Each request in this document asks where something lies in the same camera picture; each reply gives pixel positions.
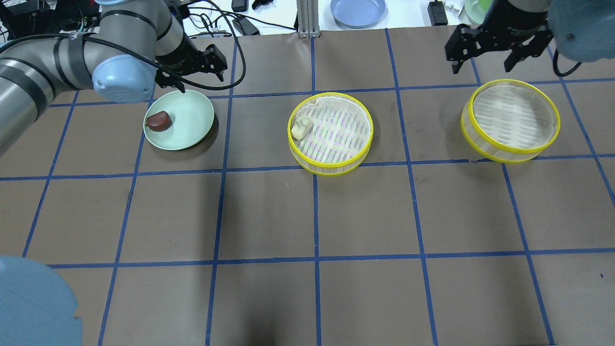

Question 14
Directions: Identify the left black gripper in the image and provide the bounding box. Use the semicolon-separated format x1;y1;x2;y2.
155;34;228;93

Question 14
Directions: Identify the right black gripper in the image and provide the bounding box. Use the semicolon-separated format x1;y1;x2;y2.
444;0;554;74

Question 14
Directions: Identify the dark red bun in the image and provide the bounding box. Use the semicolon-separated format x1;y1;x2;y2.
145;111;172;132

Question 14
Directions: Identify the side yellow bamboo steamer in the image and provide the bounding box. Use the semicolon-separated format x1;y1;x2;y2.
459;79;562;163

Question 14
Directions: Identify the white steamed bun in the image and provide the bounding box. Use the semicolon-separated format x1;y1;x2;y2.
291;116;314;141

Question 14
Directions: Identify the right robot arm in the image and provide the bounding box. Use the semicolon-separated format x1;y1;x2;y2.
444;0;615;77

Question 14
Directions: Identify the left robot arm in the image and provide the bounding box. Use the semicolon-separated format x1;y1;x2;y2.
1;0;228;346

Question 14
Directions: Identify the centre yellow bamboo steamer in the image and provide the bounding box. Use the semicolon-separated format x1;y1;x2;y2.
286;92;375;176

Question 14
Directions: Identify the light green plate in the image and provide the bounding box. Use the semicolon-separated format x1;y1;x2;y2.
143;90;215;151

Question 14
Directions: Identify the black power adapter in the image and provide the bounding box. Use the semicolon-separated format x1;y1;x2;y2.
232;17;260;37

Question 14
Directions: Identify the blue plate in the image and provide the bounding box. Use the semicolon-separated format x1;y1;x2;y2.
329;0;387;29

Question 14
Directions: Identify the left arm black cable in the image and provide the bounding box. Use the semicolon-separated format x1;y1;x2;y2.
0;0;241;92

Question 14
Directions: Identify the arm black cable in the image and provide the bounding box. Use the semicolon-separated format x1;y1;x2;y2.
553;48;582;77
0;0;241;92

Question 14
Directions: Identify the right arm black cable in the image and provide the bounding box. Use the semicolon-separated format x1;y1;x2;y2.
553;48;582;77

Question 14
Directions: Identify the aluminium frame post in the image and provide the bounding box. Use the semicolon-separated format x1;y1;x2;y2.
296;0;321;38

